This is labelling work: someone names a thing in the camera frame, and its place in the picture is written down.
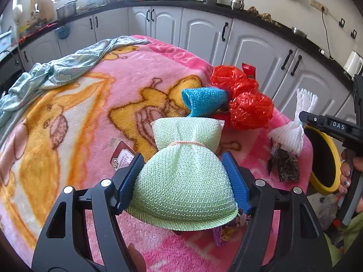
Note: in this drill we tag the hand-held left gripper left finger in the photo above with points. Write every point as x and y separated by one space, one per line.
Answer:
129 182

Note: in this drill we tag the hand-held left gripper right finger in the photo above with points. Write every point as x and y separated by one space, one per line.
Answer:
236 184

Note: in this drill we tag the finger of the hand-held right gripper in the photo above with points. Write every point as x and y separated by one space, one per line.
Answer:
312 119

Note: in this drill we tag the red and white carton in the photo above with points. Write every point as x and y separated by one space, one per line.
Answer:
122 157

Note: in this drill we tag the white foam net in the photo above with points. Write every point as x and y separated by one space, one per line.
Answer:
289 137

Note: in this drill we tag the dark packet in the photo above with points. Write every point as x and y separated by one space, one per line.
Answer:
283 167

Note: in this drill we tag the green foam net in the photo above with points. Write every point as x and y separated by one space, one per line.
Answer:
181 187

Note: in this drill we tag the purple snack wrapper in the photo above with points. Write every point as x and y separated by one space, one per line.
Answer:
218 235

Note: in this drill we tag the red plastic bag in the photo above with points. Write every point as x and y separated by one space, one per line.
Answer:
250 110
227 76

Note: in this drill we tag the yellow trash bin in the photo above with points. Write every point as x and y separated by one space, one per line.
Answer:
323 190

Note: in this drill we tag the blue foam net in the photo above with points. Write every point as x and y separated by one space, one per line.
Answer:
198 99

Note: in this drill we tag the person's right hand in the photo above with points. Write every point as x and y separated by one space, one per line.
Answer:
346 172

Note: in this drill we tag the white electric kettle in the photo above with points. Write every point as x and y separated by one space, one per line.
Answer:
353 63

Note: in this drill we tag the pink printed blanket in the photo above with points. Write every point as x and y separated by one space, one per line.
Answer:
85 119

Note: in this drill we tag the red snack packet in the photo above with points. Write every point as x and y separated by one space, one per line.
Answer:
248 69

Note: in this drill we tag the grey plastic bag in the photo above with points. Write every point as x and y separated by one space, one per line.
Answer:
326 211

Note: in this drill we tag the steel bowl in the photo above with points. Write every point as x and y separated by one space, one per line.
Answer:
299 32

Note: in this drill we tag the brown patterned cloth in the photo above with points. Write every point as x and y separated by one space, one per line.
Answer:
263 15

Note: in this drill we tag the light blue cloth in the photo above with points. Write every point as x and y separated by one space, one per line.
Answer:
71 68

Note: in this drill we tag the steel kettle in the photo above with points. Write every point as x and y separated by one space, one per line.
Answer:
237 3

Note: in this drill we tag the white kitchen cabinets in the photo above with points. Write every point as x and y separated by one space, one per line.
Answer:
198 34

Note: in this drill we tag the black kitchen countertop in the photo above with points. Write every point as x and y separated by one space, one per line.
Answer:
198 5

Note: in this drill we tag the blue hanging basket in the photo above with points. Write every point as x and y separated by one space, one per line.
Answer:
62 32

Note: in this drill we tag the steel cooking pot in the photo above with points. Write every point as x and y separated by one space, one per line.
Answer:
66 11

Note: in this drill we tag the pale plastic crate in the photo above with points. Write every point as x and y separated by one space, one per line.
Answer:
5 41

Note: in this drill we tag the cardboard sheet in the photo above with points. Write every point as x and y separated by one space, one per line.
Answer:
42 7

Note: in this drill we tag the wall power strip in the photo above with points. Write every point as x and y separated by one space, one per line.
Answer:
319 5

